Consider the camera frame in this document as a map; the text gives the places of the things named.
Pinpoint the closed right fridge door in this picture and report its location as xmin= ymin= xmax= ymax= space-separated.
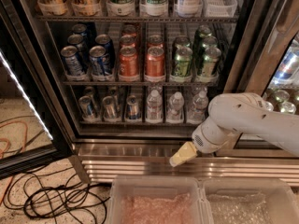
xmin=214 ymin=0 xmax=299 ymax=158

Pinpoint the orange can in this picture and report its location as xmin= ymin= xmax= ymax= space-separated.
xmin=120 ymin=35 xmax=136 ymax=48
xmin=147 ymin=35 xmax=164 ymax=48
xmin=146 ymin=46 xmax=164 ymax=77
xmin=121 ymin=24 xmax=137 ymax=37
xmin=120 ymin=46 xmax=139 ymax=77

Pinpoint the green can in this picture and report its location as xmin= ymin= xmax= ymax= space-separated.
xmin=197 ymin=47 xmax=221 ymax=77
xmin=173 ymin=36 xmax=191 ymax=51
xmin=200 ymin=35 xmax=218 ymax=50
xmin=172 ymin=47 xmax=192 ymax=77
xmin=194 ymin=25 xmax=212 ymax=40

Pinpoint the front right green can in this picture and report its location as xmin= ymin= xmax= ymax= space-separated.
xmin=197 ymin=47 xmax=221 ymax=77

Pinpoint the middle right orange can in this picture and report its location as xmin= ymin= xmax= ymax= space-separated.
xmin=147 ymin=35 xmax=164 ymax=48

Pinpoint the clear bin pink wrap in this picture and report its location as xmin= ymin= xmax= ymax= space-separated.
xmin=106 ymin=175 xmax=204 ymax=224

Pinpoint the middle left orange can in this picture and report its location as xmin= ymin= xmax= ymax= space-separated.
xmin=120 ymin=35 xmax=136 ymax=48

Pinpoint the orange cable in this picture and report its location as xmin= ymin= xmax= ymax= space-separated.
xmin=0 ymin=119 xmax=30 ymax=205

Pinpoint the rear orange can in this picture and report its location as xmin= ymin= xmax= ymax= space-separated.
xmin=121 ymin=24 xmax=137 ymax=37

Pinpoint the empty white shelf tray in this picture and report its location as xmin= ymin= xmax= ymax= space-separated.
xmin=203 ymin=0 xmax=237 ymax=18

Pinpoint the middle left blue can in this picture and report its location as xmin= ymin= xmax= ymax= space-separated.
xmin=67 ymin=34 xmax=88 ymax=61

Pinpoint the blue can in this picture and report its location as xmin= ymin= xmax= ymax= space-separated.
xmin=67 ymin=34 xmax=88 ymax=61
xmin=95 ymin=34 xmax=115 ymax=60
xmin=89 ymin=46 xmax=112 ymax=77
xmin=72 ymin=23 xmax=90 ymax=39
xmin=61 ymin=46 xmax=86 ymax=77

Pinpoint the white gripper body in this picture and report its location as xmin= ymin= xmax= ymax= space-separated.
xmin=192 ymin=118 xmax=240 ymax=154

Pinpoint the stainless steel display fridge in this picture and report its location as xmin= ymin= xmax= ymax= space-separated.
xmin=21 ymin=0 xmax=299 ymax=186

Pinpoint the bottom left slim can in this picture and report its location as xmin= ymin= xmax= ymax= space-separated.
xmin=78 ymin=96 xmax=98 ymax=119

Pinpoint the front left blue can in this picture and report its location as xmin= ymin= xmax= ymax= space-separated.
xmin=61 ymin=46 xmax=86 ymax=77

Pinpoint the front left orange can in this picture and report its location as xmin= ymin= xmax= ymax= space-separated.
xmin=120 ymin=46 xmax=139 ymax=77

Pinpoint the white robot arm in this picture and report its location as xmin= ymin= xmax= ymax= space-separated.
xmin=169 ymin=92 xmax=299 ymax=167

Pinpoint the rear green can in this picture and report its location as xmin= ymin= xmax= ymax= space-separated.
xmin=194 ymin=25 xmax=212 ymax=40

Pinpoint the front right orange can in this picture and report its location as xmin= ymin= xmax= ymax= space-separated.
xmin=146 ymin=46 xmax=164 ymax=77

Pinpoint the rear blue can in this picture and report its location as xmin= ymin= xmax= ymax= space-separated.
xmin=72 ymin=23 xmax=90 ymax=39

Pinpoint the black cable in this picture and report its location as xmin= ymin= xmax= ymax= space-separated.
xmin=2 ymin=163 xmax=110 ymax=224

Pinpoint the middle right green can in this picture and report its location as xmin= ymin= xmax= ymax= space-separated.
xmin=200 ymin=35 xmax=218 ymax=50

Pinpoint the open glass fridge door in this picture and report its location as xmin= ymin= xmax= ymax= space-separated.
xmin=0 ymin=0 xmax=72 ymax=179

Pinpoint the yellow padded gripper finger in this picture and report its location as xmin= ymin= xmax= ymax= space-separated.
xmin=169 ymin=142 xmax=197 ymax=167

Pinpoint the front left green can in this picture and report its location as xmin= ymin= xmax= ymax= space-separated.
xmin=172 ymin=47 xmax=192 ymax=77

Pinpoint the middle left green can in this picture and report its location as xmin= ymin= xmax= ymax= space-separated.
xmin=173 ymin=36 xmax=191 ymax=51

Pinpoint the water bottle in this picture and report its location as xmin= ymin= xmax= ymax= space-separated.
xmin=188 ymin=91 xmax=208 ymax=123
xmin=147 ymin=90 xmax=163 ymax=120
xmin=166 ymin=91 xmax=184 ymax=122

